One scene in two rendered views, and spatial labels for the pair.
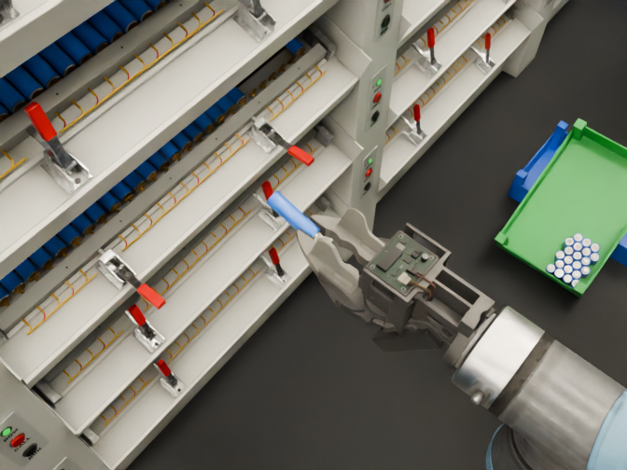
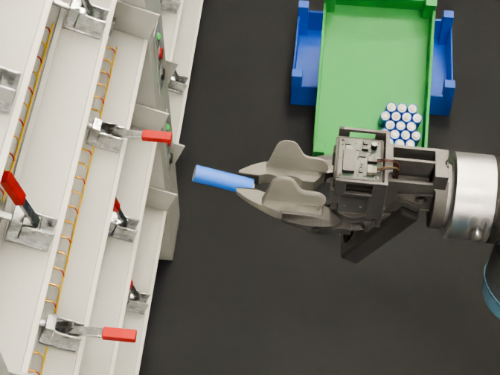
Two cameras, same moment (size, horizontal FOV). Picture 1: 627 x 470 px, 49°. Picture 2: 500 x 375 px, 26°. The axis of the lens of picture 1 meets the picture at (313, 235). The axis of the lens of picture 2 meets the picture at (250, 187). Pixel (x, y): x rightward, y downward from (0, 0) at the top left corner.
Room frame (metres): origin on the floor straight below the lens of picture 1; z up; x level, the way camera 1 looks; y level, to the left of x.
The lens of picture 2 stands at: (-0.16, 0.38, 1.57)
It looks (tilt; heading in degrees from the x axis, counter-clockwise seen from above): 54 degrees down; 326
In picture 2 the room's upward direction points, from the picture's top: straight up
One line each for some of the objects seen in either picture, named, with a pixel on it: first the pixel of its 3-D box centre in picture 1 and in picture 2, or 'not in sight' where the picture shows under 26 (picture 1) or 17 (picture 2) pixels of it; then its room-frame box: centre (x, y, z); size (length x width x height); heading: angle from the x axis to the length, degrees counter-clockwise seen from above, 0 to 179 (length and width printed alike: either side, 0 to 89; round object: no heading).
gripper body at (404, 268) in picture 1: (424, 299); (385, 184); (0.30, -0.11, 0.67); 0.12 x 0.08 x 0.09; 50
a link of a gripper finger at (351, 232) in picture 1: (352, 227); (284, 160); (0.39, -0.04, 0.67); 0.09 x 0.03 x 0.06; 45
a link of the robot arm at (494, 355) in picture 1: (492, 356); (464, 199); (0.25, -0.17, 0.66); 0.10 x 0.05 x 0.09; 140
